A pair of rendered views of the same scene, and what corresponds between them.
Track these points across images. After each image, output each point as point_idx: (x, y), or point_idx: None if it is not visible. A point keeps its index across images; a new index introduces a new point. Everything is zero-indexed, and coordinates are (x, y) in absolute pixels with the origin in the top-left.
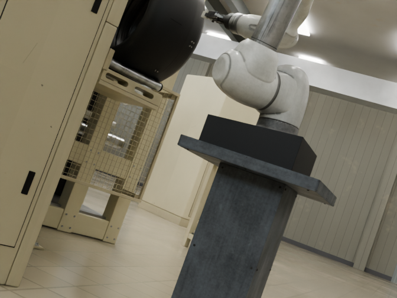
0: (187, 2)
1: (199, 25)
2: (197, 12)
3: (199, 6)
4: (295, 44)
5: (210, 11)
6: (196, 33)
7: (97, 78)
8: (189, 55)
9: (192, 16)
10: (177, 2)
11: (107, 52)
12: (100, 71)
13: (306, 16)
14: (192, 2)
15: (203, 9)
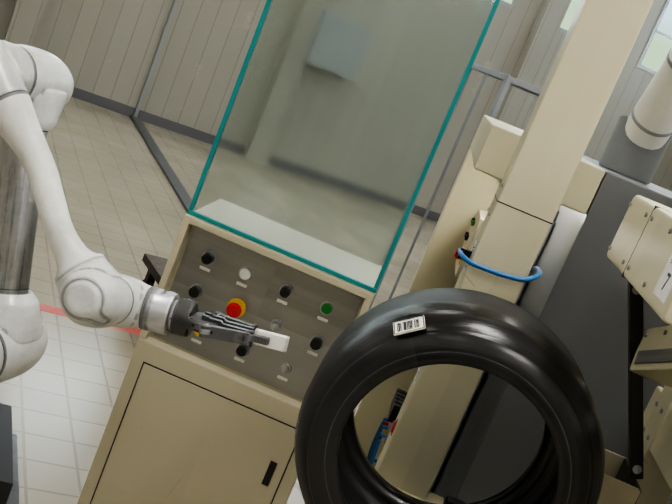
0: (338, 340)
1: (313, 380)
2: (329, 354)
3: (340, 343)
4: (60, 302)
5: (246, 322)
6: (303, 399)
7: (117, 395)
8: (297, 455)
9: (320, 365)
10: (332, 344)
11: (128, 366)
12: (120, 388)
13: (44, 229)
14: (343, 337)
15: (342, 347)
